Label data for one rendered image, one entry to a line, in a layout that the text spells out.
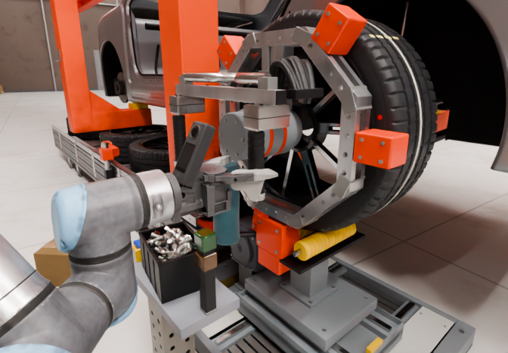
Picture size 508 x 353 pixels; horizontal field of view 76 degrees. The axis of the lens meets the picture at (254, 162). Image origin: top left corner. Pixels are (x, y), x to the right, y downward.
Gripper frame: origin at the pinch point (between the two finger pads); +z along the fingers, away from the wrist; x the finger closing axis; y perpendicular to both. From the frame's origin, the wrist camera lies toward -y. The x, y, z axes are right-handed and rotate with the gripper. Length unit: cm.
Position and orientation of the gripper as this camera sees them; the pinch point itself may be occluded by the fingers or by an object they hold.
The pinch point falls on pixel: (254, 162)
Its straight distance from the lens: 68.2
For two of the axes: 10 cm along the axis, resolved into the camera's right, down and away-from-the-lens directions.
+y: 0.0, 9.6, 2.7
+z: 7.7, -1.7, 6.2
